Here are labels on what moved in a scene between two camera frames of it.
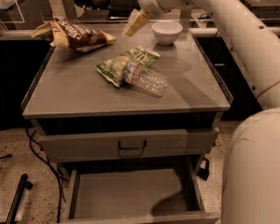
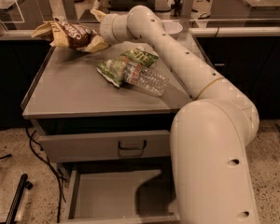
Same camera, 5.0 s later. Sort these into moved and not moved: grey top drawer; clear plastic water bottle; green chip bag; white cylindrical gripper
Moved: white cylindrical gripper
Not moved: clear plastic water bottle; grey top drawer; green chip bag
